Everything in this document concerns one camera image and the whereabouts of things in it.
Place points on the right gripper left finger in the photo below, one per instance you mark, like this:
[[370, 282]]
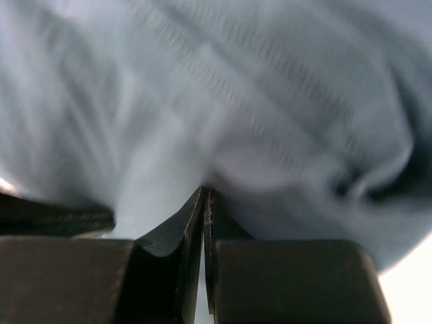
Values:
[[173, 251]]

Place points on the blue t shirt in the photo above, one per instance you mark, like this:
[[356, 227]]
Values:
[[311, 118]]

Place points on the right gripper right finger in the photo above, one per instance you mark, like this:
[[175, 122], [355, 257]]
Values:
[[218, 225]]

